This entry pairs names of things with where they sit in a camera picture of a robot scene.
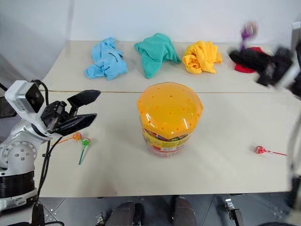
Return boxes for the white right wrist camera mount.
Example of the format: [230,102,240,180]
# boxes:
[281,61,301,89]

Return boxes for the purple lollipop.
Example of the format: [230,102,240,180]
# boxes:
[239,22,259,51]

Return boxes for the metal table leg bracket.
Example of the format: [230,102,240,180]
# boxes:
[222,197,244,226]

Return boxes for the red lollipop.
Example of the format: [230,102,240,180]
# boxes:
[254,145,288,157]

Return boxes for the red crumpled cloth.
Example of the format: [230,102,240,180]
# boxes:
[234,46,265,74]

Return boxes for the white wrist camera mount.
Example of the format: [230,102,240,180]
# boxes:
[281,61,301,89]
[4,80,46,133]

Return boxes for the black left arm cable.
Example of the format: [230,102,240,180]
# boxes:
[30,79,65,205]

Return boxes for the light blue crumpled cloth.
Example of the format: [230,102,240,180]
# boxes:
[84,37,129,81]

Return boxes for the plastic jar with orange lid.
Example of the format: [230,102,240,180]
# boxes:
[136,81,204,160]

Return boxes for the black flat panel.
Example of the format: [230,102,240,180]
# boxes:
[0,82,18,119]

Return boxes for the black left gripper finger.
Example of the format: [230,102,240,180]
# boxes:
[67,89,102,116]
[55,113,98,137]

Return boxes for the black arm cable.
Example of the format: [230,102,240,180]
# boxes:
[285,115,301,210]
[30,79,65,205]

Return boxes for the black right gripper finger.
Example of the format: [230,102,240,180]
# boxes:
[229,47,273,64]
[234,58,264,74]

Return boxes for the orange lollipop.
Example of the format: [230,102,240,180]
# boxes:
[48,132,83,147]

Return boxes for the dark rounded shape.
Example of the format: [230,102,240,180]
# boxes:
[110,202,144,226]
[169,196,196,226]

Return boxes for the teal crumpled cloth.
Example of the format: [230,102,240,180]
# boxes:
[134,32,182,80]

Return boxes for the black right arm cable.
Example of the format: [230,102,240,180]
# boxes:
[285,115,301,210]

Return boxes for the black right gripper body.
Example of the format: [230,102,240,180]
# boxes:
[255,45,295,87]

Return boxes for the yellow crumpled cloth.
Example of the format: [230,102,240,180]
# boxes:
[182,40,223,74]

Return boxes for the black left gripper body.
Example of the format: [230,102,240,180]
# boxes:
[40,100,71,133]

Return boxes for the green lollipop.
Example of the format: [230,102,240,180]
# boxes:
[78,138,92,166]

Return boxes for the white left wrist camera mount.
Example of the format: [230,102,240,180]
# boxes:
[4,80,46,133]

